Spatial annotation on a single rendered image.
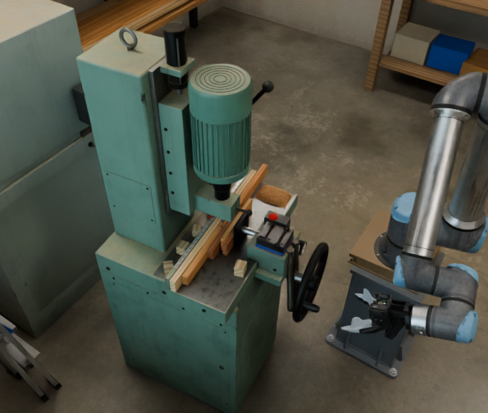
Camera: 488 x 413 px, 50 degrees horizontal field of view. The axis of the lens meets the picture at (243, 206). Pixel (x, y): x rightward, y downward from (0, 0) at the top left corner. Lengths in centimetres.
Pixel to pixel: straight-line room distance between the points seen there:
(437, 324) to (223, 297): 63
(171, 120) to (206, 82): 17
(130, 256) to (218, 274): 37
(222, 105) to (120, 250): 78
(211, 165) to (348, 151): 228
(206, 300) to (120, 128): 59
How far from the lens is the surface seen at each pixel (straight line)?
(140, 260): 189
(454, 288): 160
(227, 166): 151
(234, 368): 205
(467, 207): 195
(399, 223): 205
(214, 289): 166
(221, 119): 141
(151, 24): 405
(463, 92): 165
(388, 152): 377
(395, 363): 264
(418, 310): 158
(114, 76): 150
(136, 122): 154
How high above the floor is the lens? 223
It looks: 44 degrees down
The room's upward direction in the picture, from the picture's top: 1 degrees clockwise
